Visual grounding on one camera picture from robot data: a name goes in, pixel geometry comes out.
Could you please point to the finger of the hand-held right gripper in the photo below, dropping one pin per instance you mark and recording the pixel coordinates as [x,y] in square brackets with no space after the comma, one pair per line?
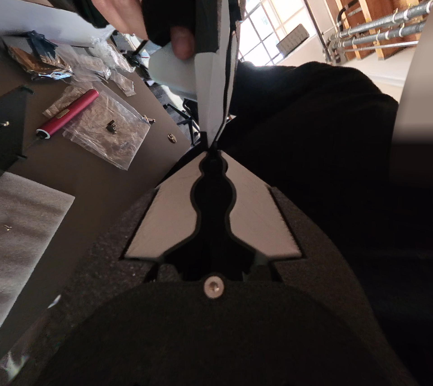
[231,71]
[211,88]

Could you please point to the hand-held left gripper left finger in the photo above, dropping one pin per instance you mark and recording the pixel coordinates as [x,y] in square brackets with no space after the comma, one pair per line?
[162,220]

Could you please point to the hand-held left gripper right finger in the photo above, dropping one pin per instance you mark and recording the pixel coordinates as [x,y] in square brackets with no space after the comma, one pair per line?
[264,220]

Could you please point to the blue hobby robot arm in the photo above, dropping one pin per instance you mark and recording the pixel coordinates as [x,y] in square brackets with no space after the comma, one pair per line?
[13,122]

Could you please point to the round metal grommet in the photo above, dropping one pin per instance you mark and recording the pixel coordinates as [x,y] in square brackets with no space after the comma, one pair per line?
[172,137]

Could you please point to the hanging grey board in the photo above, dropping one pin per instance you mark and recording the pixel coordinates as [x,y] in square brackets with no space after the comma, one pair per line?
[292,37]

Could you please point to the metal cross wrench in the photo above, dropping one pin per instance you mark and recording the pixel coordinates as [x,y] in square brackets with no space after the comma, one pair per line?
[148,118]

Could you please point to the large clear zip bag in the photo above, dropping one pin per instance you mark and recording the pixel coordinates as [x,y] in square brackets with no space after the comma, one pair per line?
[115,146]

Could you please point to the pile of clear parts bags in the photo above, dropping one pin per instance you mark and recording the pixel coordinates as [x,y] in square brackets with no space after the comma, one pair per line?
[101,68]

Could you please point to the white foam sheet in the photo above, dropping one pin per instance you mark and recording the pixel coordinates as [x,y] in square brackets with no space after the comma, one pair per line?
[27,223]

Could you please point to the red screwdriver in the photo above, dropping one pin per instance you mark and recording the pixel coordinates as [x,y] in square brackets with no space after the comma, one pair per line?
[67,113]

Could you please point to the narrow clear sleeve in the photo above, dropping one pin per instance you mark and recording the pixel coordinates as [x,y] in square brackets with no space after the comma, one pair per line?
[61,103]

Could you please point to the black ceiling pipe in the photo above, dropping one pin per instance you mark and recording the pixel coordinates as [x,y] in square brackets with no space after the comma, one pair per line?
[382,36]
[389,19]

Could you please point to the orange cardboard box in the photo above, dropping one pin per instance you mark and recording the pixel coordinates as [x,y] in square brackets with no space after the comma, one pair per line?
[33,17]

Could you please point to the silver foil bag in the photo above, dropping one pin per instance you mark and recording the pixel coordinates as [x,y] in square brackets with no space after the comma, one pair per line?
[30,54]

